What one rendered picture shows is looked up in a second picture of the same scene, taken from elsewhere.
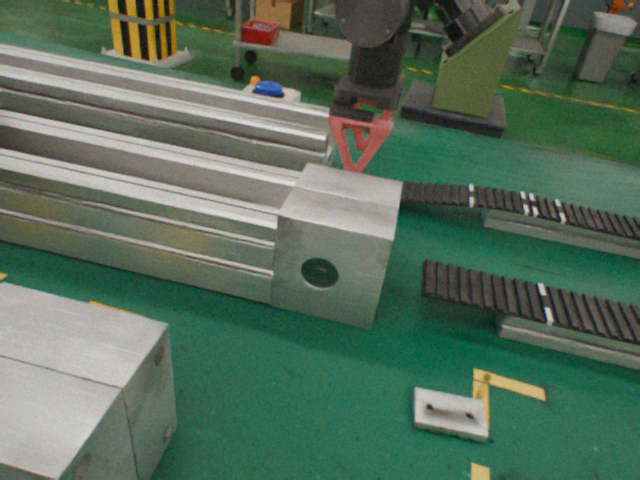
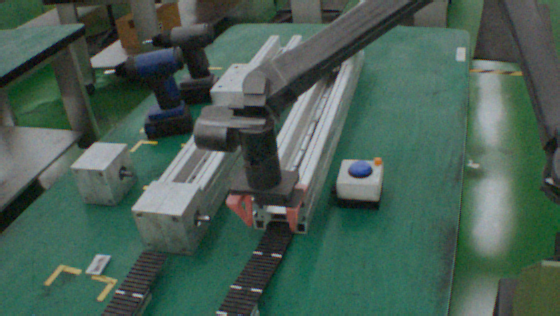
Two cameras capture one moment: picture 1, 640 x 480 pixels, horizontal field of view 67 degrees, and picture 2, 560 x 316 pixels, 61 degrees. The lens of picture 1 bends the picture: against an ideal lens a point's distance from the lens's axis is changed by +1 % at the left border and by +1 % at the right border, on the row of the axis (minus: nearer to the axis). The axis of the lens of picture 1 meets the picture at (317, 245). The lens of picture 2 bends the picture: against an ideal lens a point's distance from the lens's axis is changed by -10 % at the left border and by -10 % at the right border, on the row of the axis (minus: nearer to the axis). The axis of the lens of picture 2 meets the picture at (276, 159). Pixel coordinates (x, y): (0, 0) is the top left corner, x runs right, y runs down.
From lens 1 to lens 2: 106 cm
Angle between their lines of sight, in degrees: 81
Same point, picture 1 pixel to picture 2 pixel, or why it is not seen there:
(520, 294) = (135, 285)
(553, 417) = (89, 299)
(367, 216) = (149, 202)
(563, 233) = not seen: outside the picture
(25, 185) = not seen: hidden behind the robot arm
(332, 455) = (96, 237)
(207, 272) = not seen: hidden behind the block
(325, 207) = (157, 191)
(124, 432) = (89, 179)
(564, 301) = (127, 302)
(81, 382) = (90, 163)
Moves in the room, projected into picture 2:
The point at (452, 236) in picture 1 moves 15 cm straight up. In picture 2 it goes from (221, 291) to (202, 221)
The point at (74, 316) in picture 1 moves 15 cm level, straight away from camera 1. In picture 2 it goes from (110, 156) to (175, 133)
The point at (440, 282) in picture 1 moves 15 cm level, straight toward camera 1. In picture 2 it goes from (148, 256) to (89, 236)
